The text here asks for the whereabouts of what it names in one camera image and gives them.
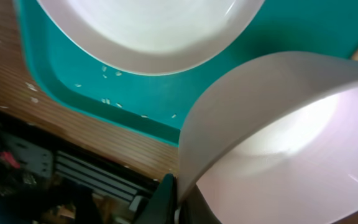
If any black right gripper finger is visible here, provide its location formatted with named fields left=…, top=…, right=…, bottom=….
left=134, top=174, right=177, bottom=224

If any small white plate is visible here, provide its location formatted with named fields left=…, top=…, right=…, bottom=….
left=177, top=52, right=358, bottom=223

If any large white plate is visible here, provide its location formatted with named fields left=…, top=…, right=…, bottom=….
left=38, top=0, right=264, bottom=76

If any teal serving tray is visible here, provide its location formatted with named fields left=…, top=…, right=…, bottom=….
left=14, top=0, right=358, bottom=145

